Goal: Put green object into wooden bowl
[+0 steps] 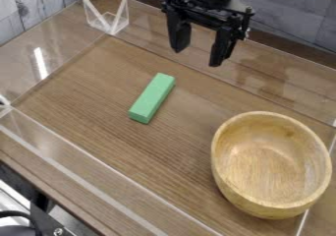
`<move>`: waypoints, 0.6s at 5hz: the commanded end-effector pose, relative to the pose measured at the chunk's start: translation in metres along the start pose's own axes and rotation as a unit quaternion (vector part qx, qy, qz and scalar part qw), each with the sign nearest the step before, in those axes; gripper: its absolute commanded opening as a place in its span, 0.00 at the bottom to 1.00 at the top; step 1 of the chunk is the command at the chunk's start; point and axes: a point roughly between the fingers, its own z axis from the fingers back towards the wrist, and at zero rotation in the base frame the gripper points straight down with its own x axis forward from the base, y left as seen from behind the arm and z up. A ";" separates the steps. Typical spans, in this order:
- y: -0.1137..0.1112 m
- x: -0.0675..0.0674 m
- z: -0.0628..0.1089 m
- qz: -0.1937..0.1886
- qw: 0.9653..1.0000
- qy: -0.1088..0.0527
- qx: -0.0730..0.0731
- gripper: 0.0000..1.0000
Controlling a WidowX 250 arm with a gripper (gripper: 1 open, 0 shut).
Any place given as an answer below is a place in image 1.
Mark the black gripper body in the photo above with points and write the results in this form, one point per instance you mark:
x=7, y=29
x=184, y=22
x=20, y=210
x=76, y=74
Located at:
x=213, y=14

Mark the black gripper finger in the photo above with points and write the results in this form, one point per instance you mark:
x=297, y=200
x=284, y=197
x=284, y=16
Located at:
x=179, y=31
x=223, y=46

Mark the green rectangular block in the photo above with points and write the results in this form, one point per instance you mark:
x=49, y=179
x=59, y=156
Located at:
x=151, y=98

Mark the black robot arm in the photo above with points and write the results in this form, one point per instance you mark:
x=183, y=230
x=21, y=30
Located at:
x=224, y=16

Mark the wooden bowl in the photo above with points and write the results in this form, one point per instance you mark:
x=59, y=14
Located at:
x=269, y=164

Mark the clear acrylic corner bracket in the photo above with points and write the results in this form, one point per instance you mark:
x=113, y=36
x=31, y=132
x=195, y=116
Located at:
x=109, y=23

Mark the clear acrylic enclosure wall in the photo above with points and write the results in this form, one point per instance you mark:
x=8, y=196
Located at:
x=136, y=179

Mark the black metal mount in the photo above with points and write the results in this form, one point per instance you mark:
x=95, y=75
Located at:
x=49, y=226

